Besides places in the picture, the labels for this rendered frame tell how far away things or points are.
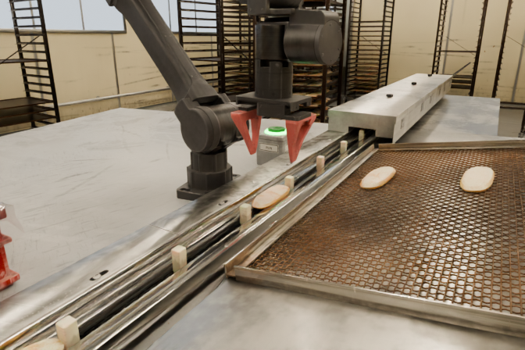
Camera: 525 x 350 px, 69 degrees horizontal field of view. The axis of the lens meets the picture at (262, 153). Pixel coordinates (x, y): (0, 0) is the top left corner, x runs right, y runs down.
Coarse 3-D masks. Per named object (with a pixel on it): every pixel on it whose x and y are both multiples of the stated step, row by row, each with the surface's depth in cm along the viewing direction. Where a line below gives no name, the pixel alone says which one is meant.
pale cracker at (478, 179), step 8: (472, 168) 54; (480, 168) 53; (488, 168) 53; (464, 176) 51; (472, 176) 50; (480, 176) 50; (488, 176) 50; (464, 184) 49; (472, 184) 48; (480, 184) 48; (488, 184) 48
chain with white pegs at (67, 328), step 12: (456, 72) 303; (360, 132) 102; (336, 156) 89; (288, 180) 67; (240, 216) 56; (252, 216) 59; (180, 252) 44; (180, 264) 44; (168, 276) 44; (132, 300) 40; (60, 324) 33; (72, 324) 33; (96, 324) 37; (60, 336) 33; (72, 336) 33; (84, 336) 36
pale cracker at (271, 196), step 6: (276, 186) 66; (282, 186) 66; (264, 192) 63; (270, 192) 63; (276, 192) 63; (282, 192) 64; (288, 192) 65; (258, 198) 61; (264, 198) 61; (270, 198) 61; (276, 198) 61; (282, 198) 63; (252, 204) 60; (258, 204) 60; (264, 204) 60; (270, 204) 60
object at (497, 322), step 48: (384, 144) 76; (432, 144) 71; (480, 144) 67; (336, 192) 55; (384, 192) 52; (432, 192) 50; (480, 192) 47; (288, 240) 42; (336, 240) 41; (384, 240) 39; (432, 240) 37; (480, 240) 36; (288, 288) 33; (336, 288) 30; (384, 288) 31; (432, 288) 30; (480, 288) 29
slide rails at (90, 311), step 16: (336, 160) 83; (272, 208) 60; (224, 224) 54; (192, 240) 50; (208, 240) 51; (224, 240) 50; (144, 272) 43; (160, 272) 44; (176, 272) 43; (112, 288) 41; (128, 288) 41; (160, 288) 41; (96, 304) 38; (112, 304) 38; (80, 320) 36; (112, 320) 36; (48, 336) 34; (96, 336) 34
